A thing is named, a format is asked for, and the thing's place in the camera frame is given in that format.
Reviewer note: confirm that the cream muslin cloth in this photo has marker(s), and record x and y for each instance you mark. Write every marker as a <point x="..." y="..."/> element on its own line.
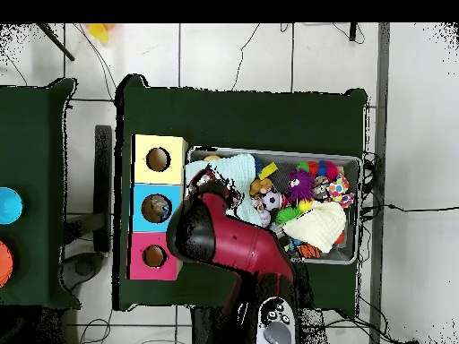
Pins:
<point x="317" y="224"/>

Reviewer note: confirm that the white baseball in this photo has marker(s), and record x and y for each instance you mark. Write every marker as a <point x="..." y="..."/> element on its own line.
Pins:
<point x="265" y="216"/>

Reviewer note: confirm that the black upright bar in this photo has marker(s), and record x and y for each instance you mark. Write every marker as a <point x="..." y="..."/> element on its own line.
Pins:
<point x="103" y="179"/>

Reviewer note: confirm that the black rod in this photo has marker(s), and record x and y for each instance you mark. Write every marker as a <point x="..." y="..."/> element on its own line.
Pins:
<point x="55" y="42"/>

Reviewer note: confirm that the tiger plush toy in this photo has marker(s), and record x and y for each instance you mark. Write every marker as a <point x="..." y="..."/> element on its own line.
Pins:
<point x="310" y="251"/>

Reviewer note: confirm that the polka dot cloth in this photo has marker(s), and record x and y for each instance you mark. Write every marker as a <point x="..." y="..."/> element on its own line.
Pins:
<point x="337" y="188"/>

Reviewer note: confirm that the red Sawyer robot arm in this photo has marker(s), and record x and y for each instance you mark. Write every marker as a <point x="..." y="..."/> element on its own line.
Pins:
<point x="244" y="247"/>

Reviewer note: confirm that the purple spiky monster toy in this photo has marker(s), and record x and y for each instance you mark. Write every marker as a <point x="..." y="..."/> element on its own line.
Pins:
<point x="301" y="184"/>

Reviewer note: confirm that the orange bowl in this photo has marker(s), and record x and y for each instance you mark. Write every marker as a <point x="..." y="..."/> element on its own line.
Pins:
<point x="4" y="265"/>

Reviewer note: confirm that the brown plush bear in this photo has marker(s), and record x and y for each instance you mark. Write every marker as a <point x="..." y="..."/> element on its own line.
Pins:
<point x="261" y="186"/>

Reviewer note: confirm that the black and white soccer ball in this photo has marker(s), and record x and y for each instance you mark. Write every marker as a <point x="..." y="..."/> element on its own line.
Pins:
<point x="271" y="201"/>

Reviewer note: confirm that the grey round base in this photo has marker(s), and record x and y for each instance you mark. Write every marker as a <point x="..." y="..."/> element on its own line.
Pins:
<point x="84" y="267"/>

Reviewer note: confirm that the wooden box with three holes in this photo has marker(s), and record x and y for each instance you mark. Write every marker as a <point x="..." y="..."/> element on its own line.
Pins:
<point x="141" y="179"/>

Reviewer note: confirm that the dark green tablecloth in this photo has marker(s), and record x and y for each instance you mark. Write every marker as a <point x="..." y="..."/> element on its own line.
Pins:
<point x="32" y="161"/>
<point x="251" y="118"/>

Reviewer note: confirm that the light blue muslin cloth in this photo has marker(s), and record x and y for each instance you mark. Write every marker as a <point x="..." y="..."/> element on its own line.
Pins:
<point x="240" y="168"/>

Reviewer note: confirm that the green spiky ball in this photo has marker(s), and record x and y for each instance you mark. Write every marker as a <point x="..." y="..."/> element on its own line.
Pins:
<point x="287" y="215"/>

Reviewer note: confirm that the yellow floor object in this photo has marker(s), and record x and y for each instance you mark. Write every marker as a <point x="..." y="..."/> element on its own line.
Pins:
<point x="98" y="32"/>

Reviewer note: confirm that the blue bowl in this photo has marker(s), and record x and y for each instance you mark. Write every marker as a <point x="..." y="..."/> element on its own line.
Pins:
<point x="9" y="206"/>

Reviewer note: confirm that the shallow mesh bin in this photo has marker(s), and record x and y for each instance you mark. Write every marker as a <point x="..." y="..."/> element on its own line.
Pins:
<point x="340" y="256"/>

